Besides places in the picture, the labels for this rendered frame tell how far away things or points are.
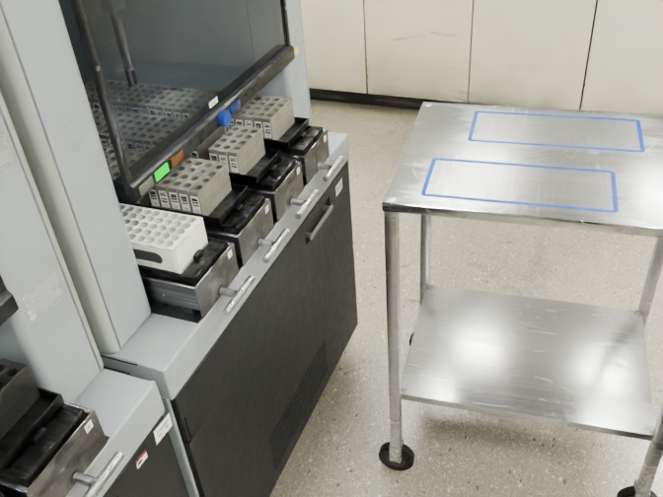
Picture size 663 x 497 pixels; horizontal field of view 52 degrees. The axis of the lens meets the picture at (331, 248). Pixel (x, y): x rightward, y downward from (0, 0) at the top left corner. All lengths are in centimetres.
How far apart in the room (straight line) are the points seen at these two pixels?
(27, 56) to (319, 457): 129
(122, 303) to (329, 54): 257
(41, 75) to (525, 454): 146
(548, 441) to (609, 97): 183
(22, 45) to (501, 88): 268
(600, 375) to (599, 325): 17
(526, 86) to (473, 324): 174
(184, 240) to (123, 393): 26
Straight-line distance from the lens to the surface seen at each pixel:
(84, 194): 103
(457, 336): 178
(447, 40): 334
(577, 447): 195
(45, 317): 102
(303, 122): 159
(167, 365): 113
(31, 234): 97
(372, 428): 193
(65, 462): 99
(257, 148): 144
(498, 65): 333
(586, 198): 132
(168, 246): 117
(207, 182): 128
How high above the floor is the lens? 151
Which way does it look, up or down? 36 degrees down
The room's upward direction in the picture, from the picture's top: 5 degrees counter-clockwise
